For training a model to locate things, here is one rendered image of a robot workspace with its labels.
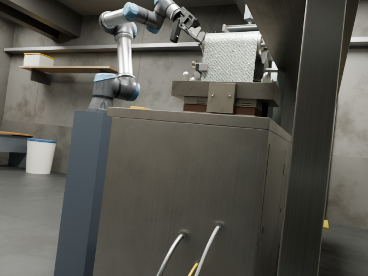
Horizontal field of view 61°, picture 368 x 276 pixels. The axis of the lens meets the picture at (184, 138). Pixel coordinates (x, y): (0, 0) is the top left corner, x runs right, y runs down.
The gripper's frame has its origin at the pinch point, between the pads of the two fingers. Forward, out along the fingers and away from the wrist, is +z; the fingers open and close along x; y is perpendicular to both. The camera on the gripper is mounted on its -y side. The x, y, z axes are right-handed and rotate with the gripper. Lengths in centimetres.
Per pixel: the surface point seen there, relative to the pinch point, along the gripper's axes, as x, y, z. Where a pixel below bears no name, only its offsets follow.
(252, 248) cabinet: -34, -35, 84
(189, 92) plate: -27.5, -15.9, 26.7
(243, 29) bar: 24.1, 21.3, 0.9
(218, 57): -7.8, 1.2, 16.1
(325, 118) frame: -85, 5, 73
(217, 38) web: -7.5, 6.7, 9.4
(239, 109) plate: -26, -7, 45
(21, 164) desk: 299, -400, -288
